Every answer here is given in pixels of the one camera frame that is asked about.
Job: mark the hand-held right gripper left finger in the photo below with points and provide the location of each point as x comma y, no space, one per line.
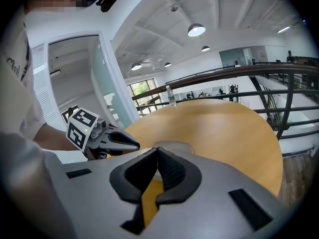
94,203

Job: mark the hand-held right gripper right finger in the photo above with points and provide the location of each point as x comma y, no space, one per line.
199,215

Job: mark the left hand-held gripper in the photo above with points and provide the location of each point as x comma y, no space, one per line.
79,128

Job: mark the person's left forearm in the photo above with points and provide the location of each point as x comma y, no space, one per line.
54,139

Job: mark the frosted glass door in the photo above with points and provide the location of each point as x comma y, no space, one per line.
112,83

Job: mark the black framed window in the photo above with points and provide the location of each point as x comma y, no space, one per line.
144,88

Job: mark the clear plastic water bottle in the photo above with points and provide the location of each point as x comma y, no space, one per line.
171,97

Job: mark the black dome pendant lamp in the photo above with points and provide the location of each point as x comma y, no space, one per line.
205,48
167,64
196,29
136,66

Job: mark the white louvered panel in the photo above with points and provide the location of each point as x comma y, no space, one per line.
46,88

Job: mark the person's beige printed shirt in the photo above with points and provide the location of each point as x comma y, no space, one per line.
15,108

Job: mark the round wooden table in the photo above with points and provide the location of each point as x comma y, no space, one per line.
249,70

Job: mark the ceiling strip light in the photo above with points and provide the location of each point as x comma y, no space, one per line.
283,29

